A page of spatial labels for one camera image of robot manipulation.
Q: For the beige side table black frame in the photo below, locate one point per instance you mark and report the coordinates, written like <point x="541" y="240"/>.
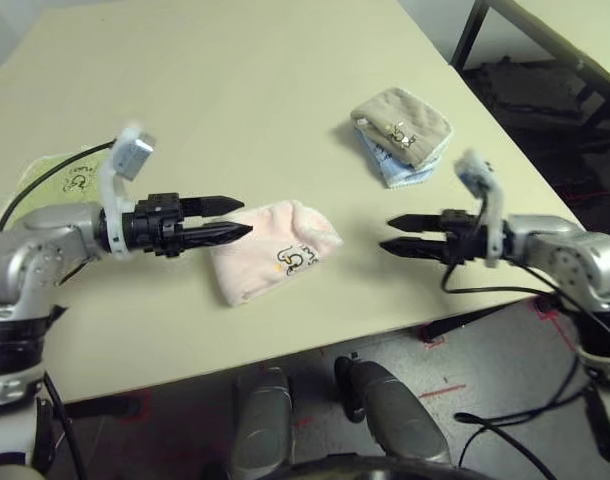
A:
<point x="595" y="30"/>

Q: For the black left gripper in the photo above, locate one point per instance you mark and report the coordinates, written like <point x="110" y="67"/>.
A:
<point x="152" y="227"/>

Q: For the grey robot left leg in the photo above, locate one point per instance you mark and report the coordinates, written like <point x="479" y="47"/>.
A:
<point x="262" y="420"/>

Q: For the pink towel with white trim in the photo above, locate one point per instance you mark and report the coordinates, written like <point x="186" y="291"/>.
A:
<point x="255" y="280"/>

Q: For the green towel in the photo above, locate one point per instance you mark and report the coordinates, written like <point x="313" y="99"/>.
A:
<point x="60" y="196"/>

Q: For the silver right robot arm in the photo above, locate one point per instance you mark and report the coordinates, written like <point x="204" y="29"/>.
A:
<point x="560" y="250"/>

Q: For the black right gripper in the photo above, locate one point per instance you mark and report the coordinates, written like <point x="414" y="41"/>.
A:
<point x="462" y="237"/>

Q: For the beige folded towel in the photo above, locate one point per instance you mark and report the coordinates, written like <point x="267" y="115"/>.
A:
<point x="415" y="115"/>

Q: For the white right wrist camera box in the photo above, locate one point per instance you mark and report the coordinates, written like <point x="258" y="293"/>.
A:
<point x="477" y="175"/>

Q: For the blue folded towel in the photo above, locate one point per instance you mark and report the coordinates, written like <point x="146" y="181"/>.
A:
<point x="400" y="176"/>

